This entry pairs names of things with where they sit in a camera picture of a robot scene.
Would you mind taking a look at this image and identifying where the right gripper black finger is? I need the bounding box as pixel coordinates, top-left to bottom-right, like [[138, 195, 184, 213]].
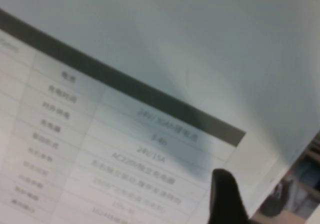
[[209, 168, 251, 224]]

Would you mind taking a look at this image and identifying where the white product catalogue book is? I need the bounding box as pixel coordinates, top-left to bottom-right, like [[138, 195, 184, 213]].
[[0, 0, 320, 224]]

